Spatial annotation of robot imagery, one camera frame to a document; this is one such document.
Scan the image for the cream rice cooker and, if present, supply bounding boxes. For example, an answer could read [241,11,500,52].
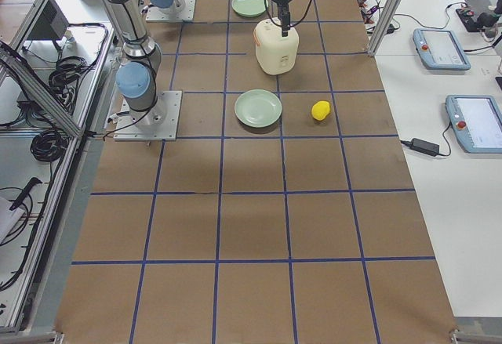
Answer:
[253,19,299,75]

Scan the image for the green plate near arm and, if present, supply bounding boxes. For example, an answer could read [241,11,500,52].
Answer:
[235,89,282,128]
[231,0,268,18]

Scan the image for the yellow bell pepper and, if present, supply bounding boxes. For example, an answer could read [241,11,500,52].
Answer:
[311,100,331,121]

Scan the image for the upper teach pendant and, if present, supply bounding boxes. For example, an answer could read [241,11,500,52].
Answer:
[413,28,471,71]

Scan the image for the teach pendant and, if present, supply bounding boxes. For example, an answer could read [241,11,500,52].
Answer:
[446,95,501,154]
[413,28,471,71]

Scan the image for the black power adapter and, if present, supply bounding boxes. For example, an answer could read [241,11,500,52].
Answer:
[409,138,439,157]

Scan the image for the lower teach pendant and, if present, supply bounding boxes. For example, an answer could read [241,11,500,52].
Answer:
[446,95,501,154]

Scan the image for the aluminium frame post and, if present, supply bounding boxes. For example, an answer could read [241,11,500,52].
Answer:
[367,0,401,56]

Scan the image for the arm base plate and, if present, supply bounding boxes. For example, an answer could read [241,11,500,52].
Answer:
[146,0,196,23]
[112,91,182,141]

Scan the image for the aluminium frame left rail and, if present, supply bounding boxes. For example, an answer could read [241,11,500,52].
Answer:
[1,41,83,137]

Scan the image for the black cable bundle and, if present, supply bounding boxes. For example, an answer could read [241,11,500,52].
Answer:
[30,129,66,164]

